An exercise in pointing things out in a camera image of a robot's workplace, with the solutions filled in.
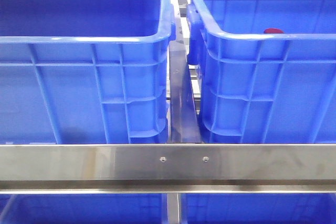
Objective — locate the red mushroom push button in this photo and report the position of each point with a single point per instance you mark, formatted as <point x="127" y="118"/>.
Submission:
<point x="273" y="31"/>

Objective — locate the blue plastic crate with buttons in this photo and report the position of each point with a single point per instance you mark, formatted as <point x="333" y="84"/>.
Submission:
<point x="84" y="71"/>

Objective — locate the steel shelf divider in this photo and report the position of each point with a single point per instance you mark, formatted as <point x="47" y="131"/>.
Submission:
<point x="184" y="125"/>

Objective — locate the blue crate behind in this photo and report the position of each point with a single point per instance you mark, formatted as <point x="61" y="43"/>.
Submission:
<point x="261" y="88"/>

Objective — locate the blue crate lower right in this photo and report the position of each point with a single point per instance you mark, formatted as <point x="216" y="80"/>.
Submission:
<point x="258" y="208"/>

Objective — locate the blue crate lower left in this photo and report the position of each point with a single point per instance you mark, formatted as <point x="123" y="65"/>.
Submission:
<point x="86" y="208"/>

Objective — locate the stainless steel shelf rail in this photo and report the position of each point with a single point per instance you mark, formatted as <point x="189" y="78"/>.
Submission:
<point x="167" y="168"/>

